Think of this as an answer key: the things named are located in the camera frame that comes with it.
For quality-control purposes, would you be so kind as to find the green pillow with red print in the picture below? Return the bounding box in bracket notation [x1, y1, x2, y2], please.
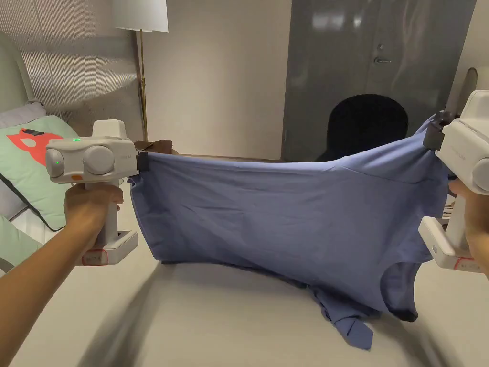
[0, 114, 79, 232]

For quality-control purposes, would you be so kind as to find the grey pillow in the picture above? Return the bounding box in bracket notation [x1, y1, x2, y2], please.
[0, 101, 47, 130]

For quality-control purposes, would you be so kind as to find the grey door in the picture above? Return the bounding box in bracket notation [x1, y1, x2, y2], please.
[280, 0, 478, 162]

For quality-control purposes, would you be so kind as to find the bed with beige sheet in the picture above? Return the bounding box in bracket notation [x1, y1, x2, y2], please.
[0, 150, 489, 367]

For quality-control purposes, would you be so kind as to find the person's right hand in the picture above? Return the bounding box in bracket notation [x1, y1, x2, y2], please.
[448, 177, 489, 277]

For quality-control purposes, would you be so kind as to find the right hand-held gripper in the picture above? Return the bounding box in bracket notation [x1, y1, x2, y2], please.
[418, 89, 489, 274]

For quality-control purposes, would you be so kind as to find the black chair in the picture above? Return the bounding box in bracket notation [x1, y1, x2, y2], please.
[316, 93, 409, 163]

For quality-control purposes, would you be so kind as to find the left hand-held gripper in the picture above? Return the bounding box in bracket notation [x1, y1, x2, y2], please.
[45, 119, 149, 265]

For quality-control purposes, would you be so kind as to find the floor lamp with white shade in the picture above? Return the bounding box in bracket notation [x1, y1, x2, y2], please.
[114, 0, 170, 143]

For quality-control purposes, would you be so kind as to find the pale green padded headboard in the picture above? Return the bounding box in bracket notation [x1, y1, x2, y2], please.
[0, 30, 28, 115]

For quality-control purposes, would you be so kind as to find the blue shirt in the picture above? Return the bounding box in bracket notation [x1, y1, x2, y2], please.
[128, 114, 453, 350]

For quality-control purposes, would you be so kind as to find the person's left forearm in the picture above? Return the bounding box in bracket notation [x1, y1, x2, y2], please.
[0, 225, 92, 341]

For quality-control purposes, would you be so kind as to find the brown cloth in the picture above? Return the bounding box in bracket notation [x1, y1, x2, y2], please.
[133, 139, 175, 154]

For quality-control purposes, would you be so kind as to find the person's left hand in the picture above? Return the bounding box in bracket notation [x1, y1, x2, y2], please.
[63, 183, 125, 249]

